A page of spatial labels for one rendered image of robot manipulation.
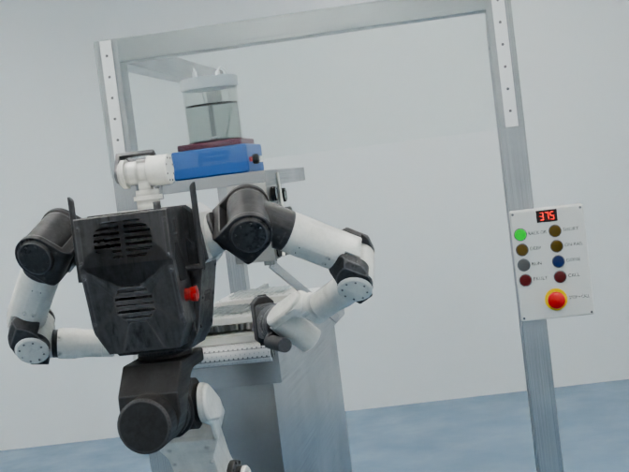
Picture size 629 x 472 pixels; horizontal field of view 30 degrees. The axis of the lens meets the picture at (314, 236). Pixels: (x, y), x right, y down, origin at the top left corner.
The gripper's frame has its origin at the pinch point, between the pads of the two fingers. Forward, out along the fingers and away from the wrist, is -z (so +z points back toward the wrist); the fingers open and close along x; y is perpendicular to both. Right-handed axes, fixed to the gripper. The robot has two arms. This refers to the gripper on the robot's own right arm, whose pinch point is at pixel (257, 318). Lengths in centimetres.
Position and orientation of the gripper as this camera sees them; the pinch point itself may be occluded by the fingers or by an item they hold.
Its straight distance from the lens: 297.9
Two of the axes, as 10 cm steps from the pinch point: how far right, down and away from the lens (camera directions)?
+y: 9.1, -1.4, 3.9
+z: 3.9, 0.1, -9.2
